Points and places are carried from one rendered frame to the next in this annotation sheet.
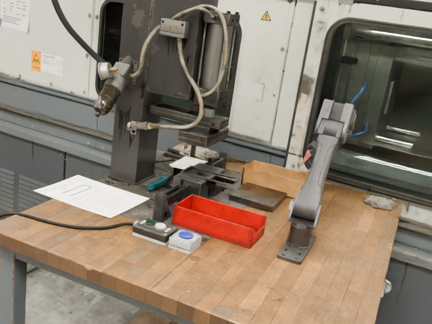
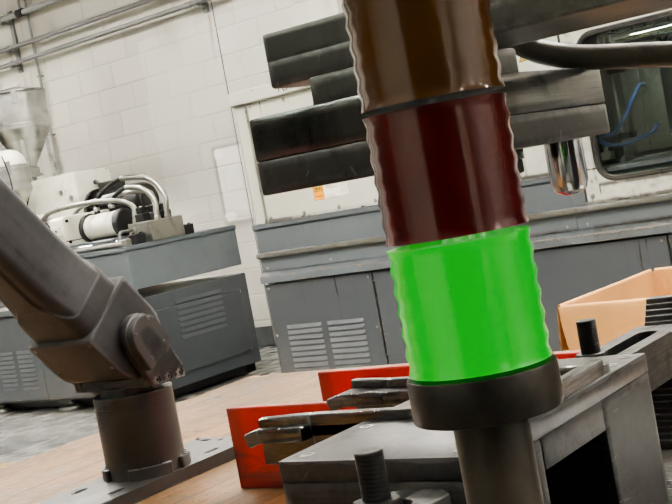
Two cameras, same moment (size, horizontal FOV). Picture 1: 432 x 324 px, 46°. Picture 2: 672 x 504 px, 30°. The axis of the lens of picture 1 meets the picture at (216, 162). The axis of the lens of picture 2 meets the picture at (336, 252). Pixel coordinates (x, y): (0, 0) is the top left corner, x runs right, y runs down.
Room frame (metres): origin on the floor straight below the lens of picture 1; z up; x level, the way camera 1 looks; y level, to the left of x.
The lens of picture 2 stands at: (2.23, 0.15, 1.10)
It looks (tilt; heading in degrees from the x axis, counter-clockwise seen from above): 3 degrees down; 194
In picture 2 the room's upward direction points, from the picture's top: 10 degrees counter-clockwise
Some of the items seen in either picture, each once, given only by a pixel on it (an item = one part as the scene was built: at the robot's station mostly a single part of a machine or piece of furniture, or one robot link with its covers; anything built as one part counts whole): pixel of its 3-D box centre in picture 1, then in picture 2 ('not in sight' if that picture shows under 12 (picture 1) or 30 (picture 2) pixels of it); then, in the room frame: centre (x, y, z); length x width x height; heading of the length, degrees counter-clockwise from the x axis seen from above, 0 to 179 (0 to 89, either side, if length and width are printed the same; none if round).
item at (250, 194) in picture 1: (258, 196); not in sight; (1.67, -0.17, 0.91); 0.17 x 0.16 x 0.02; 159
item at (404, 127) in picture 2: not in sight; (445, 169); (1.91, 0.10, 1.10); 0.04 x 0.04 x 0.03
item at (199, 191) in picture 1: (198, 185); (493, 495); (1.62, 0.05, 0.94); 0.20 x 0.10 x 0.07; 159
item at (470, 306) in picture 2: not in sight; (469, 301); (1.91, 0.10, 1.07); 0.04 x 0.04 x 0.03
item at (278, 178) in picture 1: (278, 180); not in sight; (1.82, -0.24, 0.93); 0.25 x 0.13 x 0.08; 69
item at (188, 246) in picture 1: (184, 245); not in sight; (1.24, 0.05, 0.90); 0.07 x 0.07 x 0.06; 69
